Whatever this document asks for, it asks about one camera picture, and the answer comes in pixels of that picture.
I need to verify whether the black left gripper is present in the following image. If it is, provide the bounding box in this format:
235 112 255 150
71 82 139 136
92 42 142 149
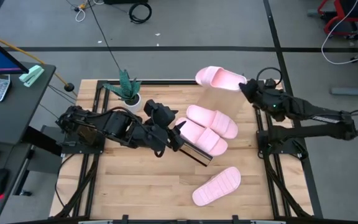
144 99 187 153

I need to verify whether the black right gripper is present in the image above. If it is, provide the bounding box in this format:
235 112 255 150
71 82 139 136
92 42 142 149
239 78 287 123

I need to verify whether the pink rubber slide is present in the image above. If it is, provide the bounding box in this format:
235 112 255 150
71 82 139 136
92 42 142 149
195 65 248 93
186 104 239 140
175 116 229 157
191 166 242 207

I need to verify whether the snake plant in white pot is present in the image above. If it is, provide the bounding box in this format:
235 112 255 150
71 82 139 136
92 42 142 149
102 68 144 113

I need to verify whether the grey desk foot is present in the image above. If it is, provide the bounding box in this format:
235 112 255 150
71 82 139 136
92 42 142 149
330 49 358 96

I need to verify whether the black box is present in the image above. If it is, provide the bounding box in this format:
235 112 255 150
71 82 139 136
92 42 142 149
103 0 149 5

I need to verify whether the mint green stapler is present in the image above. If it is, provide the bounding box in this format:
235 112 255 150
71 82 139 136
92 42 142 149
18 64 45 88

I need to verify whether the black desk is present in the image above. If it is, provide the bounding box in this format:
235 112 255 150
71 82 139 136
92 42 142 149
0 62 57 223

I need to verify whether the black frame wooden shelf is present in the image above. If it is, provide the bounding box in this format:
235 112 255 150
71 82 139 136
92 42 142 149
178 83 248 168

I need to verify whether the black aluminium table frame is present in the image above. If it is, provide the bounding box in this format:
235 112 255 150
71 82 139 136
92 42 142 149
50 79 323 224

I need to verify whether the long white cable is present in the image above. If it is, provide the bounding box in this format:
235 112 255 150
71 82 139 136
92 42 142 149
321 0 358 65

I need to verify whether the coiled black cable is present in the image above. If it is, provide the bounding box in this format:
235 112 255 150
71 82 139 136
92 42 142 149
128 2 153 25

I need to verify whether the long thin black cable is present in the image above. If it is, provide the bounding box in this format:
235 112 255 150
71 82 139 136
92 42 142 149
86 0 123 73

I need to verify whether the red frame black stool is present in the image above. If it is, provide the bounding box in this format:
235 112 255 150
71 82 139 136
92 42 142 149
306 0 358 41

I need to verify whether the white cable orange plug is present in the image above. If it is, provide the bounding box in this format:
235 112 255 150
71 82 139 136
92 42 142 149
74 0 105 23

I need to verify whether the yellow cord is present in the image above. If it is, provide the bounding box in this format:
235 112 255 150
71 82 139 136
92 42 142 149
0 29 78 96

